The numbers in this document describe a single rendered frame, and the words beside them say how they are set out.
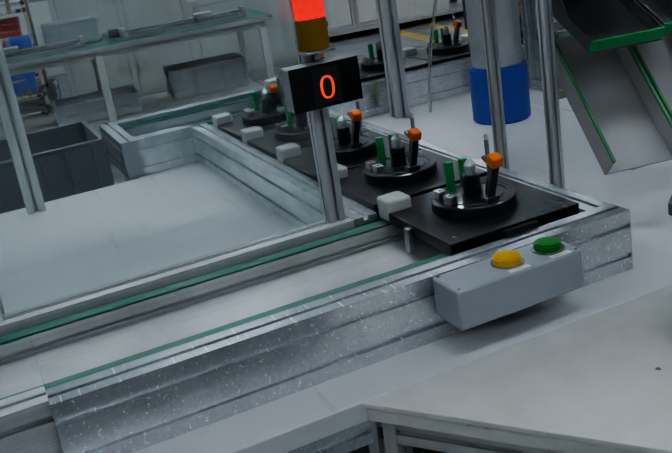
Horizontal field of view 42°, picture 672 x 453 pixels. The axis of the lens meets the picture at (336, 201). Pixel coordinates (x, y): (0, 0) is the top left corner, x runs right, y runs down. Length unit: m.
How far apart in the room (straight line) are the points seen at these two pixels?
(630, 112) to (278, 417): 0.81
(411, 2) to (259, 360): 9.66
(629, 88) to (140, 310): 0.91
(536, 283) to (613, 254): 0.21
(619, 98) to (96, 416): 1.00
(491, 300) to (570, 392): 0.17
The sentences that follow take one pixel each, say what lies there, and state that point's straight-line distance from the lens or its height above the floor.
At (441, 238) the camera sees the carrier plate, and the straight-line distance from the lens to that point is 1.36.
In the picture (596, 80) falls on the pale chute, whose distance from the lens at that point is 1.62.
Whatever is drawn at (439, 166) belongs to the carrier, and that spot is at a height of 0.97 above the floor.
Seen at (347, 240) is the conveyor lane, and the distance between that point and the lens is 1.49.
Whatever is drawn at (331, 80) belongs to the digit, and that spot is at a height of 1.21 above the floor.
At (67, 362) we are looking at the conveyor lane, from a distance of 1.34.
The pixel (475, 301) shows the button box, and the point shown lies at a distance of 1.22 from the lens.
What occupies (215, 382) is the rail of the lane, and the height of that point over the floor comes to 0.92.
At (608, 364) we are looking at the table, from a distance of 1.22.
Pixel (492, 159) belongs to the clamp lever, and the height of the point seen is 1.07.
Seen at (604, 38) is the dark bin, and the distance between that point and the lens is 1.53.
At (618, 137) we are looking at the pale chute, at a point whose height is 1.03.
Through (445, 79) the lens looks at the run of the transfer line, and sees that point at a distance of 2.79.
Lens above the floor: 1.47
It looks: 18 degrees down
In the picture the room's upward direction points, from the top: 9 degrees counter-clockwise
